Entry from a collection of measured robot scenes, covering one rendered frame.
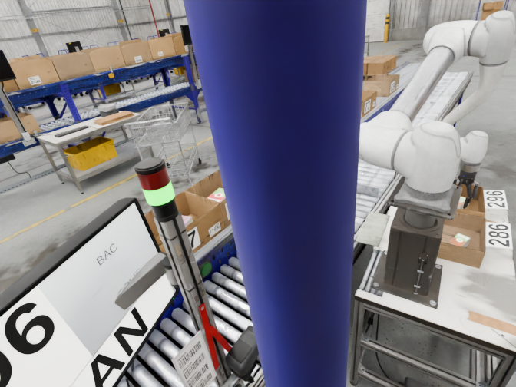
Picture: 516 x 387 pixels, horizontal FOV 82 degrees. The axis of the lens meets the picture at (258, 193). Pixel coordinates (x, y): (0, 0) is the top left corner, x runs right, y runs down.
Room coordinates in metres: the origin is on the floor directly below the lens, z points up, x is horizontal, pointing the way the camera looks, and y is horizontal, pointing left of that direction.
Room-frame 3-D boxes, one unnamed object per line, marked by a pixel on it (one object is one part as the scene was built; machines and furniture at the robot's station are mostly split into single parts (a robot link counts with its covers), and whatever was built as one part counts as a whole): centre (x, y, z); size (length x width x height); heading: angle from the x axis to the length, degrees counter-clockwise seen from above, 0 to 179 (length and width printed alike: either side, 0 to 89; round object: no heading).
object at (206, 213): (1.26, 0.44, 0.96); 0.39 x 0.29 x 0.17; 138
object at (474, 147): (1.37, -1.15, 1.14); 0.13 x 0.11 x 0.16; 42
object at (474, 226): (1.13, -0.88, 0.80); 0.38 x 0.28 x 0.10; 53
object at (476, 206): (1.39, -1.06, 0.80); 0.38 x 0.28 x 0.10; 56
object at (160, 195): (0.48, 0.18, 1.62); 0.05 x 0.05 x 0.06
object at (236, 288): (0.96, 0.11, 0.72); 0.52 x 0.05 x 0.05; 48
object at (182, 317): (0.77, 0.28, 0.72); 0.52 x 0.05 x 0.05; 48
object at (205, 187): (1.55, 0.18, 0.96); 0.39 x 0.29 x 0.17; 138
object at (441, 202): (0.93, -0.64, 1.23); 0.22 x 0.18 x 0.06; 140
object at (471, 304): (1.10, -0.89, 0.74); 1.00 x 0.58 x 0.03; 144
